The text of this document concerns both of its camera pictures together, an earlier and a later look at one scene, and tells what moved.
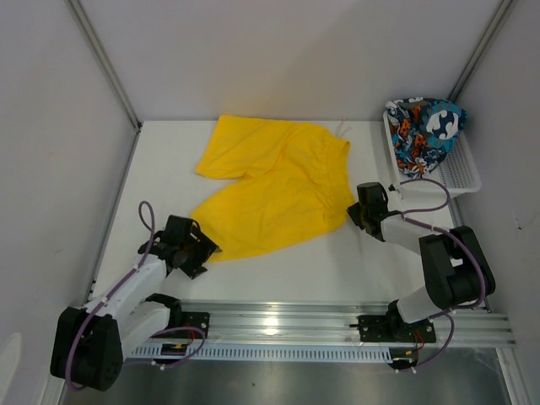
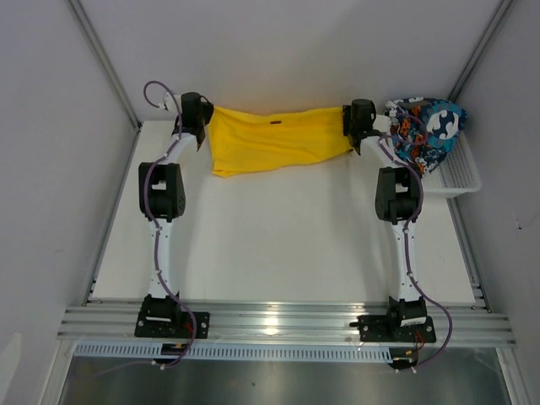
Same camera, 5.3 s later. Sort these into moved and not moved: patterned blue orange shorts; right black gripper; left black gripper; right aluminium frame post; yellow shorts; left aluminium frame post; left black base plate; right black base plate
Moved: left black gripper; yellow shorts; right black gripper
Not moved: right aluminium frame post; right black base plate; patterned blue orange shorts; left aluminium frame post; left black base plate
